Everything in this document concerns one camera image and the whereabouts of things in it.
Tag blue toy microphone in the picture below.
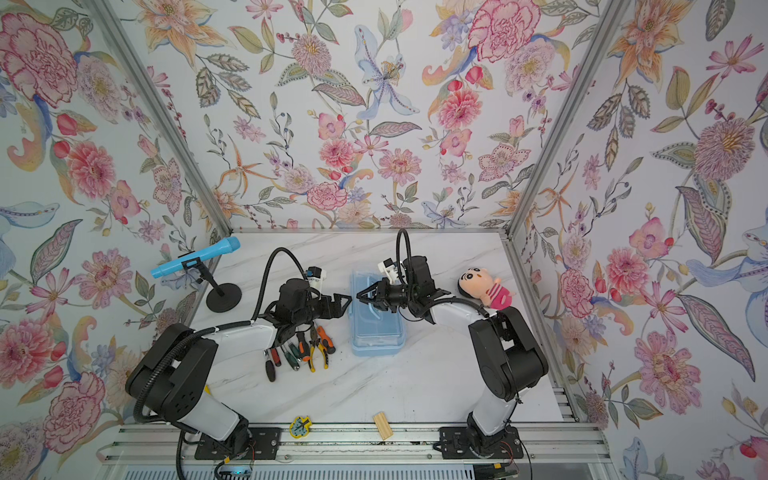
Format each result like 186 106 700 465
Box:
151 236 241 279

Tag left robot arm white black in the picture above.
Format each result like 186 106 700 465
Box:
125 278 352 451

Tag blue plastic tool box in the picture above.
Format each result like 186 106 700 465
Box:
348 272 407 357

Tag small wooden block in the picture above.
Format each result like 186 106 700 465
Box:
373 412 394 441

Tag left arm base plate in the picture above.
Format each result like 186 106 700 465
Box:
194 427 282 461

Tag aluminium front rail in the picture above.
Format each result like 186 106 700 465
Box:
96 422 611 466

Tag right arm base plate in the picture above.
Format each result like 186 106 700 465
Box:
432 426 525 460

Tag orange handled screwdriver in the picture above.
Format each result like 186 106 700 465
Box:
317 326 336 355

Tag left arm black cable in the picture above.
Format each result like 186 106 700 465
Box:
131 246 310 424

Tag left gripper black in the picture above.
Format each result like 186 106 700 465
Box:
292 292 353 328

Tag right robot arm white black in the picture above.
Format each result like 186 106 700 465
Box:
355 256 549 441

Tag yellow black pliers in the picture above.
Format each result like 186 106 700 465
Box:
310 326 329 371

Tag cartoon boy plush doll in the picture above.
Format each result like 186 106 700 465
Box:
458 267 514 310

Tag black handled tool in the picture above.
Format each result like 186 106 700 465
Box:
264 350 276 382

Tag yellow blue sticker badge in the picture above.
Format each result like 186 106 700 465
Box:
289 416 313 439

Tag black microphone stand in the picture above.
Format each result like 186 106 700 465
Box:
182 258 242 313

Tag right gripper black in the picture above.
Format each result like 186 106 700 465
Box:
358 280 418 313

